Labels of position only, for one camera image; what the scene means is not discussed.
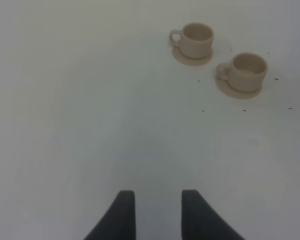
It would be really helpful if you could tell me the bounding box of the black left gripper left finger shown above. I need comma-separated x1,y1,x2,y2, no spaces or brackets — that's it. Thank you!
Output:
85,190,136,240

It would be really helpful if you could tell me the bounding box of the near beige teacup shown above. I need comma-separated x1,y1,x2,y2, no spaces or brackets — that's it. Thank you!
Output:
216,52,269,95

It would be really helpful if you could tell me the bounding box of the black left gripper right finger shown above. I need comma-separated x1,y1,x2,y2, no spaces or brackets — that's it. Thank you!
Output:
181,189,243,240

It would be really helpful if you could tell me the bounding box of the beige cup saucer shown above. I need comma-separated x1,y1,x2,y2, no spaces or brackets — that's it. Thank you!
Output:
172,47,213,66
215,78,262,100

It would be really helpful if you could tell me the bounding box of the beige teacup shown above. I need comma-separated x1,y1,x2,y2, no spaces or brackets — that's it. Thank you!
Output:
169,22,214,60
216,52,269,95

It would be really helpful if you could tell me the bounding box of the far beige teacup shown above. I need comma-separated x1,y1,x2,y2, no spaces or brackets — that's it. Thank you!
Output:
169,22,214,60

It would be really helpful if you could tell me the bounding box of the far beige cup saucer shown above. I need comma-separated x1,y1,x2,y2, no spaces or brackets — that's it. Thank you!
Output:
172,47,213,66

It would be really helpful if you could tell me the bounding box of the near beige cup saucer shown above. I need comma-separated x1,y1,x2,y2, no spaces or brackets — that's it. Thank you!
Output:
215,78,262,100

